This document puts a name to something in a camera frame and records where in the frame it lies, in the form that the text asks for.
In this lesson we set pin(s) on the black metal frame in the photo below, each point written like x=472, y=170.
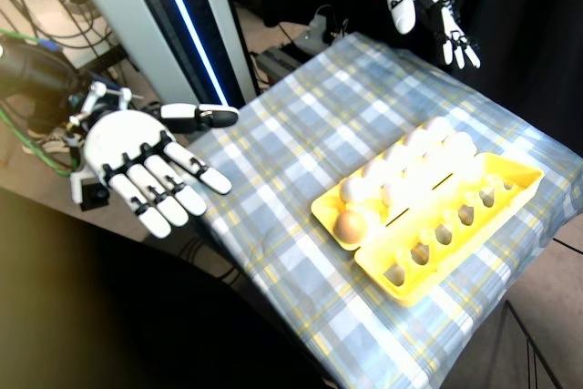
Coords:
x=278, y=63

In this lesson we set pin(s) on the grey column with blue light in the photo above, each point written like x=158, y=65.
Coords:
x=136, y=20

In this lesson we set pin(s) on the black white sneaker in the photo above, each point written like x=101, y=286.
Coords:
x=48, y=143

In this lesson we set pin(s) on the black curtain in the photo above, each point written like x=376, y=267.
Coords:
x=524, y=20

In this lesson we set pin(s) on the yellow-brown egg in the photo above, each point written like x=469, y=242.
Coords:
x=350, y=227

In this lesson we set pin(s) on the blue yellow plaid cloth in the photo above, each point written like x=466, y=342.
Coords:
x=319, y=111

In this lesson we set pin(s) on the grey clamp device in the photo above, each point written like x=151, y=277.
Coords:
x=319, y=31

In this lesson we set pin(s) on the wrist camera on white bracket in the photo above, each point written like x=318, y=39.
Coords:
x=93, y=195

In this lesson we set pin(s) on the yellow egg carton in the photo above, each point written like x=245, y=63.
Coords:
x=519, y=170

